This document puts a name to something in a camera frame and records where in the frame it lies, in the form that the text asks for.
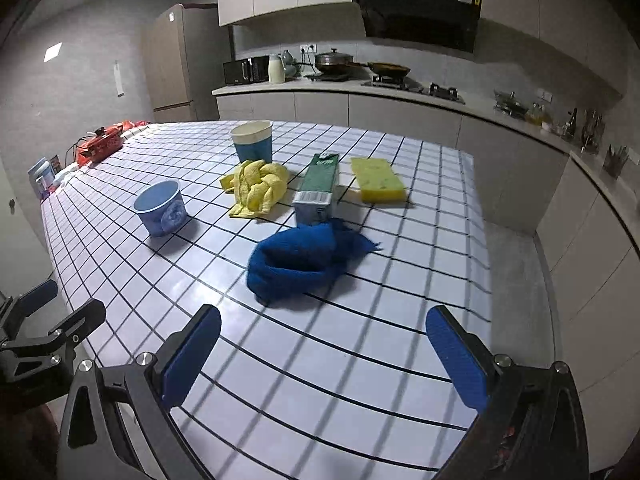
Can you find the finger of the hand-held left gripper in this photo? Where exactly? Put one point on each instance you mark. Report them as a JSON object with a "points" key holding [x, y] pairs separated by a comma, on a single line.
{"points": [[85, 315], [42, 290]]}

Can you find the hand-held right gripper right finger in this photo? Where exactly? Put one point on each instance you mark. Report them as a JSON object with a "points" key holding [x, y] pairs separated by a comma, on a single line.
{"points": [[457, 360]]}

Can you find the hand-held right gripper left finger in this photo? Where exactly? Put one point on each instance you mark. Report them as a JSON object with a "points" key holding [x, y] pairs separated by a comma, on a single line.
{"points": [[192, 355]]}

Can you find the blue yogurt cup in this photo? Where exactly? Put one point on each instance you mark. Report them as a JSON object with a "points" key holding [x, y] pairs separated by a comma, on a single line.
{"points": [[162, 215]]}

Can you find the blue cloth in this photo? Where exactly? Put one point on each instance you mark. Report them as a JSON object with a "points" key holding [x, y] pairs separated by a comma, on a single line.
{"points": [[295, 260]]}

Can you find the yellow cloth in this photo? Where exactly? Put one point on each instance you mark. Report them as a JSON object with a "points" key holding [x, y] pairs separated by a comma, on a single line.
{"points": [[260, 187]]}

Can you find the yellow sponge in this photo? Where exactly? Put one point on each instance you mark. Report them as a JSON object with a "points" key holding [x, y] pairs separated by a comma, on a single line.
{"points": [[375, 177]]}

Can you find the cream and blue paper cup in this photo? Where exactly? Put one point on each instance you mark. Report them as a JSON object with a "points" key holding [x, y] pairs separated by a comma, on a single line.
{"points": [[252, 147]]}

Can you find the green drink carton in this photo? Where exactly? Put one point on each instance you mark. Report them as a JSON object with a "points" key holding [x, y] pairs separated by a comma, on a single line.
{"points": [[320, 180]]}

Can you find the white checked tablecloth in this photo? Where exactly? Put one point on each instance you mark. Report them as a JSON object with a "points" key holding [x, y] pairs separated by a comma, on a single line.
{"points": [[350, 335]]}

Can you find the blue and white carton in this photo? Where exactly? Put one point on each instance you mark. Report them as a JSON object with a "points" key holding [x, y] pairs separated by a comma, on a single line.
{"points": [[42, 175]]}

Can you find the red box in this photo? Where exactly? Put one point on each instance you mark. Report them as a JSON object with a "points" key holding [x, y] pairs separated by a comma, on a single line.
{"points": [[102, 144]]}

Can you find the beige kitchen counter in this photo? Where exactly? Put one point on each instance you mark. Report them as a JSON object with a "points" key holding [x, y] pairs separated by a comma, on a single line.
{"points": [[400, 120]]}

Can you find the dark utensil holder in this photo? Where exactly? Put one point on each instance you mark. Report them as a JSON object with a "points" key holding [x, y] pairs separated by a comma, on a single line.
{"points": [[615, 165]]}

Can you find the yellow oil bottle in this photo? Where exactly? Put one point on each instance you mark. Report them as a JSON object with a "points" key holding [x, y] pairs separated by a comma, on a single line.
{"points": [[536, 116]]}

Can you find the dark glass bottle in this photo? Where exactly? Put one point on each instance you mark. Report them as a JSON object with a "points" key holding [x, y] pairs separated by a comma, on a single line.
{"points": [[571, 127]]}

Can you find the small pan with lid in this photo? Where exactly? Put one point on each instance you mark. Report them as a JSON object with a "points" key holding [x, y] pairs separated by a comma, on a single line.
{"points": [[510, 102]]}

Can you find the metal utensil rack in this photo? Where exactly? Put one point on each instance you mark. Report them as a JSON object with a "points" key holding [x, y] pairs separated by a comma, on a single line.
{"points": [[592, 132]]}

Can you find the beige fridge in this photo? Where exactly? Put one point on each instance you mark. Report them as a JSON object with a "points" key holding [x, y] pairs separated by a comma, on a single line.
{"points": [[180, 60]]}

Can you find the black gas stove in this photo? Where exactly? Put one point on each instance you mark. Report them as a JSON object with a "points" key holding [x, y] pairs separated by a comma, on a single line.
{"points": [[440, 92]]}

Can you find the black microwave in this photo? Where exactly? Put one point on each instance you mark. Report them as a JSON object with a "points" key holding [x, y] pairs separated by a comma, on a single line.
{"points": [[240, 71]]}

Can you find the white thermos jug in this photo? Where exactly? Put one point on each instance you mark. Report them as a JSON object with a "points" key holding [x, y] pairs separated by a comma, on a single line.
{"points": [[276, 72]]}

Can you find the black wok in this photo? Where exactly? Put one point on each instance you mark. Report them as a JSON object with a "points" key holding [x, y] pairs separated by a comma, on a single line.
{"points": [[390, 67]]}

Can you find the grey vase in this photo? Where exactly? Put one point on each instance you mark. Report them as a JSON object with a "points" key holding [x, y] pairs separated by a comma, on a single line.
{"points": [[290, 62]]}

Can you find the black induction cooker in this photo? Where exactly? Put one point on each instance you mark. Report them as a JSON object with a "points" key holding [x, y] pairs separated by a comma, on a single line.
{"points": [[327, 77]]}

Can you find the large pan with lid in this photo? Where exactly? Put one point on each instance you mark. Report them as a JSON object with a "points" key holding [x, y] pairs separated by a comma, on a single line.
{"points": [[332, 60]]}

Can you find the black range hood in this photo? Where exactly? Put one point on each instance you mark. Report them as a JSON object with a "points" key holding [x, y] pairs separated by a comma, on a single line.
{"points": [[415, 20]]}

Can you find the white wall hanging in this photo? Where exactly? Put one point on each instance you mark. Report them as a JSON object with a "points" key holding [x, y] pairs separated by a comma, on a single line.
{"points": [[119, 79]]}

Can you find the white wall plate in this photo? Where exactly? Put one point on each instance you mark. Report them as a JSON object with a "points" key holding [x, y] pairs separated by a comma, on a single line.
{"points": [[52, 52]]}

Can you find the white wall socket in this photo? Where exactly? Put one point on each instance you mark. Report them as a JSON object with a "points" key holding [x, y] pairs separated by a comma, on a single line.
{"points": [[545, 95], [307, 48]]}

